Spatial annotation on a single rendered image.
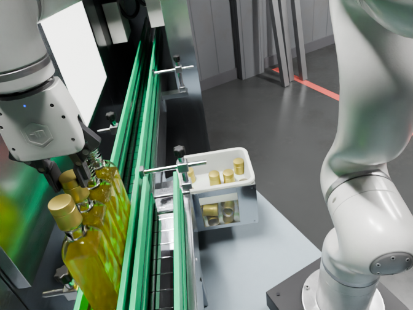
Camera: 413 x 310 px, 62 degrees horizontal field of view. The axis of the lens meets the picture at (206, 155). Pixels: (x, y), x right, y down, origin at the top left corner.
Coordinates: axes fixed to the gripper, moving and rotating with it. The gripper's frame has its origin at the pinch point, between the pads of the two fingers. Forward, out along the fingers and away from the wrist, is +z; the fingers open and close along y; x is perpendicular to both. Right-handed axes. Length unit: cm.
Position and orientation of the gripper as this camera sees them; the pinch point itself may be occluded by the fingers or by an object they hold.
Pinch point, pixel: (68, 174)
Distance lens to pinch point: 57.5
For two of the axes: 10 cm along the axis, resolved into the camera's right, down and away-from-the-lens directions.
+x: -0.9, -5.8, 8.1
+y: 9.9, -1.7, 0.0
